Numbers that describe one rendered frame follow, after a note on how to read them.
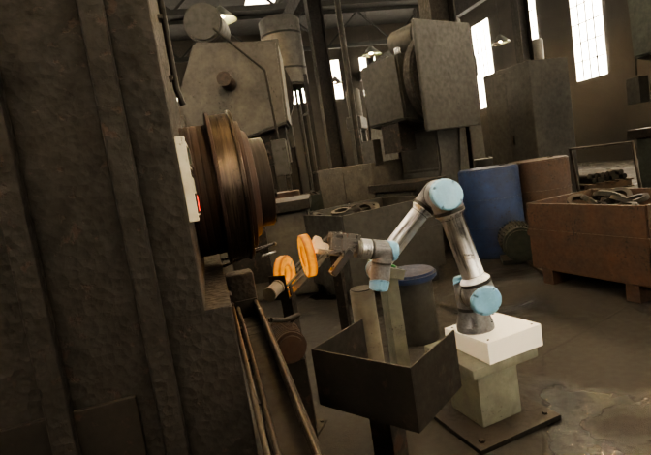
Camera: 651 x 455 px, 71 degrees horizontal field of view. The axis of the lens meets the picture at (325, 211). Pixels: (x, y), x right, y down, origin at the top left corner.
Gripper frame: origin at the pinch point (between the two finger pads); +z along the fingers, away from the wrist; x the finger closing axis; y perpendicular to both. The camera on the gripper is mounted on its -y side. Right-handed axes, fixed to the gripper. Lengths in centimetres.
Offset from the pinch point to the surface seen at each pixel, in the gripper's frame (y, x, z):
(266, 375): -27, 49, 18
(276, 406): -28, 64, 18
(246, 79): 118, -245, 11
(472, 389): -51, 3, -72
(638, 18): 252, -243, -402
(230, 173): 23, 38, 32
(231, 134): 34, 33, 32
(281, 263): -9.4, -27.1, 3.9
